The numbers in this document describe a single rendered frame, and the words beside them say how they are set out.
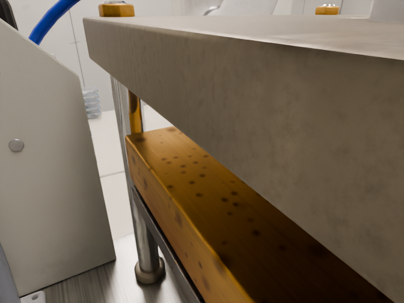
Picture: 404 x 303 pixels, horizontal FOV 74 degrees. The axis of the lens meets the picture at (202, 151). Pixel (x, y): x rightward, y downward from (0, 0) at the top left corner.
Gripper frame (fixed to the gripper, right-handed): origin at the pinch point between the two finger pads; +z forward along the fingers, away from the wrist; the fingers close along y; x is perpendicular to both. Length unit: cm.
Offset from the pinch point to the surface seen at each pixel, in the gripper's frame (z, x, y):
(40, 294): -10.2, 26.3, 30.6
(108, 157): 8.3, -27.3, 14.6
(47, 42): -6, -203, 11
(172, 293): -9.7, 30.9, 22.5
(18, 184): -18.7, 25.5, 29.6
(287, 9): -29, -149, -182
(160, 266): -10.5, 28.8, 22.5
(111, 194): 8.3, -9.4, 18.6
